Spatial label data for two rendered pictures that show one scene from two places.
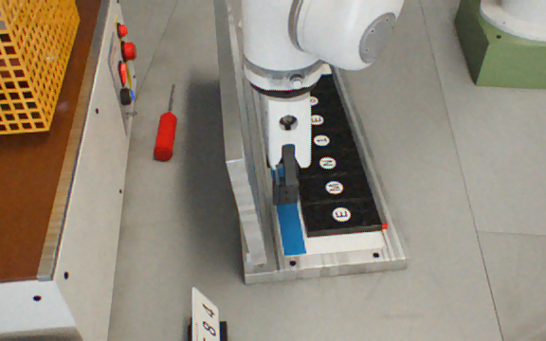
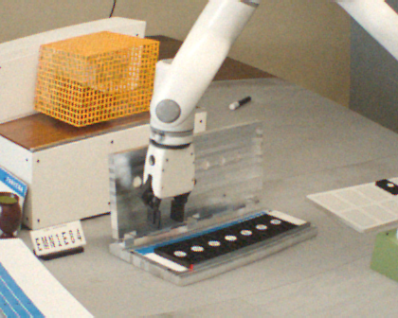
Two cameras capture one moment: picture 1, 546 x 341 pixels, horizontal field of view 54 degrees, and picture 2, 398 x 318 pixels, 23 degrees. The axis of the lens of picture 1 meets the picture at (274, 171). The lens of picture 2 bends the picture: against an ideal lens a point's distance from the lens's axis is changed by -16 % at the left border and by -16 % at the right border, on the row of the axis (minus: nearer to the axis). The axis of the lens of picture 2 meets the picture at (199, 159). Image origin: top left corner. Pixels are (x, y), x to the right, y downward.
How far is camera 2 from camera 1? 1.87 m
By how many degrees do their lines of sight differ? 48
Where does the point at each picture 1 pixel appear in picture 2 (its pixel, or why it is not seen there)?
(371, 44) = (161, 111)
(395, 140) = (280, 265)
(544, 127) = (361, 291)
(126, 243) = (90, 221)
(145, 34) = not seen: hidden behind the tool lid
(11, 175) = (55, 133)
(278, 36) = not seen: hidden behind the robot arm
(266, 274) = (117, 249)
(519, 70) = (388, 261)
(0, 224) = (38, 139)
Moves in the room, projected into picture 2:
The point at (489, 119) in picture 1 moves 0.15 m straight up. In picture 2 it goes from (343, 279) to (357, 217)
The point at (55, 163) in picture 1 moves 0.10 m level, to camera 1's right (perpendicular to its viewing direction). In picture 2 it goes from (69, 136) to (93, 150)
